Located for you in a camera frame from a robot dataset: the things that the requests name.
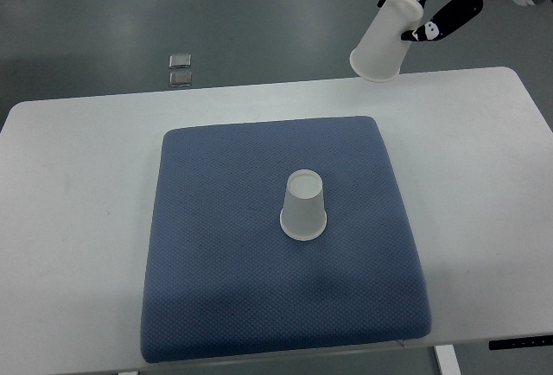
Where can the white paper cup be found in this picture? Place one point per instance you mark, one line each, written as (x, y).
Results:
(303, 216)
(381, 51)

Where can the white paper cup on cushion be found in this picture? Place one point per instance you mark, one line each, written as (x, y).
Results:
(303, 216)

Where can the upper metal floor plate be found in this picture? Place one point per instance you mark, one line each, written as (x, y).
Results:
(179, 60)

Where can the metal floor plate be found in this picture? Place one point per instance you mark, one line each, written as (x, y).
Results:
(178, 79)
(179, 60)

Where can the lower metal floor plate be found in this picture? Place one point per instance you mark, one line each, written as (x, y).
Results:
(178, 79)

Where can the black table control panel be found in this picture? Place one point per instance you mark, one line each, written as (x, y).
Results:
(517, 343)

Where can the white table leg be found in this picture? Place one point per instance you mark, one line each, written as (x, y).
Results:
(447, 360)

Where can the blue fabric cushion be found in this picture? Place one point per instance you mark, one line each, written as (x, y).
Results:
(223, 279)

